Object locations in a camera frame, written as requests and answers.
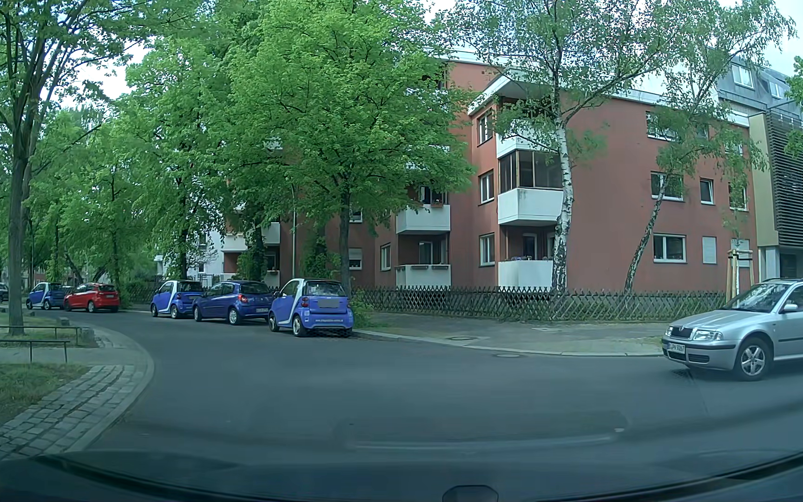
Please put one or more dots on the small blue and white car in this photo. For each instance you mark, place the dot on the small blue and white car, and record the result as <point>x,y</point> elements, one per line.
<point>44,295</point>
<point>175,298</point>
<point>312,310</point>

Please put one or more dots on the large green tree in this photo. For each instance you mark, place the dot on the large green tree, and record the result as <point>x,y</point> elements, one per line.
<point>343,139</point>

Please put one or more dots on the grey asphalt road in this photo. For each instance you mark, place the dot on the grey asphalt road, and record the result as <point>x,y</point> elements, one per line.
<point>373,390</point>

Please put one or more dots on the grey paved pavement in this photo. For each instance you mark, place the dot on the grey paved pavement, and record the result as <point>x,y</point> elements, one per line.
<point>527,333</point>

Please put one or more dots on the wooden lattice fence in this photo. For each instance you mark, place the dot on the wooden lattice fence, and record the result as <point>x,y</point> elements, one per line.
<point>548,305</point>

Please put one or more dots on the white birch tree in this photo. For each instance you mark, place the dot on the white birch tree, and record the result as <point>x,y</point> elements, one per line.
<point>560,209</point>

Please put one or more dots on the dark blue hatchback car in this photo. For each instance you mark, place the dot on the dark blue hatchback car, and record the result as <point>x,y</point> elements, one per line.
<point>234,301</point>

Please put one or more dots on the white building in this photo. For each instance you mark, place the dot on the white building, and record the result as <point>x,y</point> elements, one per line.
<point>217,254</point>

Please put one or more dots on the red brick apartment building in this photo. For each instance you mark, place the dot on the red brick apartment building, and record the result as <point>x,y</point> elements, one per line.
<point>603,230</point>

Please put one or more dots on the car's own bonnet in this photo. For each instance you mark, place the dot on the car's own bonnet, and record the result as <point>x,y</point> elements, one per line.
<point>401,481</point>

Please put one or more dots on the leaning birch tree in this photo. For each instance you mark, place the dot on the leaning birch tree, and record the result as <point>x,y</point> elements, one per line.
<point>652,223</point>

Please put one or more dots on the row of trees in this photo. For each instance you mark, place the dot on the row of trees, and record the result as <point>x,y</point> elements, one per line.
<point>123,195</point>

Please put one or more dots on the red car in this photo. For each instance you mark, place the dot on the red car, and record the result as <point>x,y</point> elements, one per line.
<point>93,298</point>

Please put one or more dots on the young tree with wooden stakes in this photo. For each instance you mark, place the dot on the young tree with wooden stakes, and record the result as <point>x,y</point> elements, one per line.
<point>737,268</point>

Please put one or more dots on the cobbled pavement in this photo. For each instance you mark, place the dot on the cobbled pavement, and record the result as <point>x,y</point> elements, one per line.
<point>70,408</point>

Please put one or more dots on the silver estate car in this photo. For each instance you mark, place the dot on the silver estate car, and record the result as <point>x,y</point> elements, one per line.
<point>764,328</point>

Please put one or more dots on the low metal railing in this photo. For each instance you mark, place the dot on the low metal railing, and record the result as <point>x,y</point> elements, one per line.
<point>18,342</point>
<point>25,327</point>

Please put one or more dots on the tall bare-trunk tree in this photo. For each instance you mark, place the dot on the tall bare-trunk tree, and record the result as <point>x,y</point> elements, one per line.
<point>18,209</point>

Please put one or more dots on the grey slatted building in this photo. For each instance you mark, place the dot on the grey slatted building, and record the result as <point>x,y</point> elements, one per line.
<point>802,202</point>

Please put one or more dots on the grass verge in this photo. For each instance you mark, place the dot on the grass verge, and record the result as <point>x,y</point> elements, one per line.
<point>4,390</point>

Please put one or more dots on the lamp post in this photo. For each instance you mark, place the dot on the lamp post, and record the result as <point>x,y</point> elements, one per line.
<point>294,230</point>

